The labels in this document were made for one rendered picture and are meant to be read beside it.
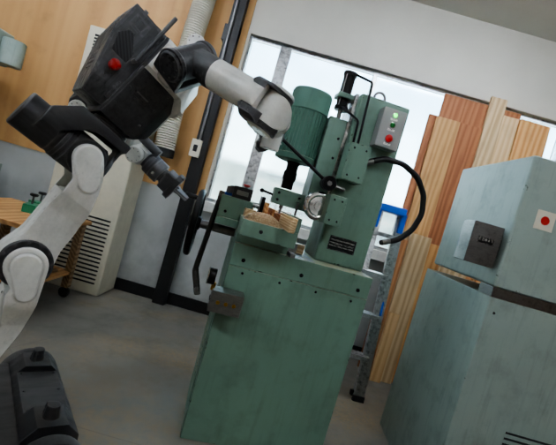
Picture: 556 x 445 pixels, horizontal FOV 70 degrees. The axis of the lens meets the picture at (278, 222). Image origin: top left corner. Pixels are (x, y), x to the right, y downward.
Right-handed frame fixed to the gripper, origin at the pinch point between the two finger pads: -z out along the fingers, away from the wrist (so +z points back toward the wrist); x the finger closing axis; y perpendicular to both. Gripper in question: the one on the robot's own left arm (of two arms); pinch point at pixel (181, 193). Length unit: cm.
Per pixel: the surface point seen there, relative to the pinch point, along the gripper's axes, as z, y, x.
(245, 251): -33.0, -12.6, 9.1
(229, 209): -18.1, 2.8, 9.3
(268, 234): -33.2, -16.5, 22.6
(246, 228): -26.0, -18.2, 18.8
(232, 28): 69, 166, 36
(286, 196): -31.0, 15.3, 26.9
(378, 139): -39, 19, 70
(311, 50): 18, 178, 67
